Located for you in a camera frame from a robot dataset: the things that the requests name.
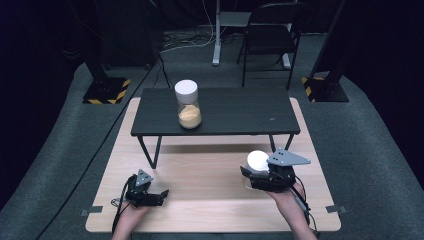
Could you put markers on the person's left hand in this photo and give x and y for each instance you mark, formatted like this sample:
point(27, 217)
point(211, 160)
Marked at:
point(131, 212)

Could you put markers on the black folding chair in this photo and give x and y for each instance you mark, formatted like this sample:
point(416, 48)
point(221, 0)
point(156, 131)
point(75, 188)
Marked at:
point(270, 36)

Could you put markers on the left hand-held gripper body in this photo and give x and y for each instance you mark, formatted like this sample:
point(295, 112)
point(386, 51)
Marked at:
point(141, 193)

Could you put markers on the glass jar with orange powder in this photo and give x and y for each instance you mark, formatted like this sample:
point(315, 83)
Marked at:
point(189, 110)

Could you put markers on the black stand striped base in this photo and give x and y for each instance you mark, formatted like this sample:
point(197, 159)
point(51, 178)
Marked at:
point(325, 89)
point(105, 90)

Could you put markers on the white desk frame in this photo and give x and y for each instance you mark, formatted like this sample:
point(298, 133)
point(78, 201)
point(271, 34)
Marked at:
point(217, 40)

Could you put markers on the grey tape strip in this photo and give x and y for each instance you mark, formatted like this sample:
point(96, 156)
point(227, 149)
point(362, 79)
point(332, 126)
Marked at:
point(336, 209)
point(90, 210)

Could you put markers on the black raised shelf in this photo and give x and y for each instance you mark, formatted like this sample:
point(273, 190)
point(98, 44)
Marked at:
point(233, 111)

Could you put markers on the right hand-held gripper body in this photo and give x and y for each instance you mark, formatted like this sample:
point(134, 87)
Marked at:
point(280, 176)

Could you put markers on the person's right hand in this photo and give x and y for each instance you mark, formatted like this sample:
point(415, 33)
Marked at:
point(290, 200)

